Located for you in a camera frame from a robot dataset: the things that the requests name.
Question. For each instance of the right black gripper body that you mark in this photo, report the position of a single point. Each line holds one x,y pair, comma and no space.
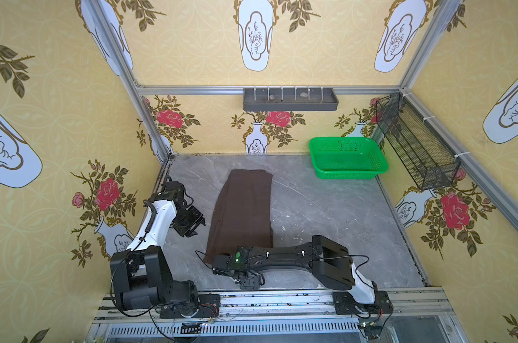
222,264

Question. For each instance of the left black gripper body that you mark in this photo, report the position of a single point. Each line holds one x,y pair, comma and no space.
192,221

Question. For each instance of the dark brown long pants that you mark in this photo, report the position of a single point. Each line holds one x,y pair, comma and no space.
241,217

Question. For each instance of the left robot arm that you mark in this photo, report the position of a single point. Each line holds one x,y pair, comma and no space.
140,275

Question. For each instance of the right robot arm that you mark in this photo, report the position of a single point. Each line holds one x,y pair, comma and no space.
327,261

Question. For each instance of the green plastic basket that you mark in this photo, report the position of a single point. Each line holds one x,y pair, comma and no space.
347,158

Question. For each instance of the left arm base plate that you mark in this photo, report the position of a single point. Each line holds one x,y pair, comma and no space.
204,306

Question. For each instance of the aluminium front rail frame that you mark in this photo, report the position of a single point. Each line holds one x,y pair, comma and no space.
420,315

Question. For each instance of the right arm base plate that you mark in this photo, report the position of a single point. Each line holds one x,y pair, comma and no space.
345,303

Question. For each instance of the grey wall shelf tray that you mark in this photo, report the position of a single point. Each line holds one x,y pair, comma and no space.
290,99

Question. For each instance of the black wire mesh basket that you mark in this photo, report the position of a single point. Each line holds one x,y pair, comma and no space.
429,161

